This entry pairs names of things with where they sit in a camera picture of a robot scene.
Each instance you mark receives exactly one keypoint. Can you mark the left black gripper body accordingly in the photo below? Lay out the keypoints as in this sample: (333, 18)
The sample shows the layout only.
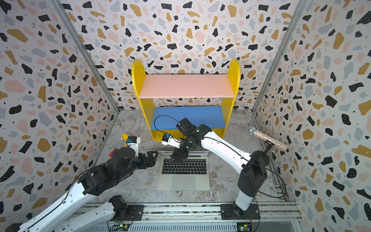
(142, 162)

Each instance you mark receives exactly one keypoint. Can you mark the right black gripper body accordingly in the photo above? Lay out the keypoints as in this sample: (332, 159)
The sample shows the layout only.
(185, 146)

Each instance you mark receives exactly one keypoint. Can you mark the silver laptop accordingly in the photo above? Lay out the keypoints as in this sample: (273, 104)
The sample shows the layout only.
(192, 175)

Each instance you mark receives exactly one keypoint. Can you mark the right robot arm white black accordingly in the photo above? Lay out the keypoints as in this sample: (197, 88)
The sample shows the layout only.
(250, 167)

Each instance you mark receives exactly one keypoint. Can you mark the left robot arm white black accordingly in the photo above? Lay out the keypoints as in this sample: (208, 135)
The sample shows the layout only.
(90, 184)

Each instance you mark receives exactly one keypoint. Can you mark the yellow red toy car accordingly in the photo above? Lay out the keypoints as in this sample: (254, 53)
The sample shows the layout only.
(124, 137)

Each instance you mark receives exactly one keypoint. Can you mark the yellow shelf pink blue boards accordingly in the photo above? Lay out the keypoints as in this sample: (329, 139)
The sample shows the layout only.
(160, 120)

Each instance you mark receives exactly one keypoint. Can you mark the left green circuit board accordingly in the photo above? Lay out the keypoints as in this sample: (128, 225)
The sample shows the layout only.
(119, 227)

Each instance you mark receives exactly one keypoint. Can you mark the green circuit board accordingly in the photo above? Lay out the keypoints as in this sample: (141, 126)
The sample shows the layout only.
(119, 227)
(244, 227)

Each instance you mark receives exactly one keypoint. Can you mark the glittery silver microphone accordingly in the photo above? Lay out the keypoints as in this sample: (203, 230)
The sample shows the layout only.
(264, 137)

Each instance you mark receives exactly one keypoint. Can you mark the black microphone stand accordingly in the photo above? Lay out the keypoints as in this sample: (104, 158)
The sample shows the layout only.
(269, 146)

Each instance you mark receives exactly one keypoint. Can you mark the right green circuit board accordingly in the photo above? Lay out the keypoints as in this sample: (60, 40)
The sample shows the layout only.
(244, 227)

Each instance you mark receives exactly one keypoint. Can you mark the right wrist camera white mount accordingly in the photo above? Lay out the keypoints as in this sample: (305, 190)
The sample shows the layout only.
(169, 140)

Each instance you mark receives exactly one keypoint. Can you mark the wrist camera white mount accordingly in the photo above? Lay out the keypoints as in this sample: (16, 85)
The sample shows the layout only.
(134, 142)
(169, 140)

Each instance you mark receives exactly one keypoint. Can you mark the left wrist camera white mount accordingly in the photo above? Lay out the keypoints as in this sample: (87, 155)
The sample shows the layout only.
(134, 142)

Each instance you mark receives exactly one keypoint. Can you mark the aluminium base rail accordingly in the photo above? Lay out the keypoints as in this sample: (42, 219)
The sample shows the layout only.
(201, 217)

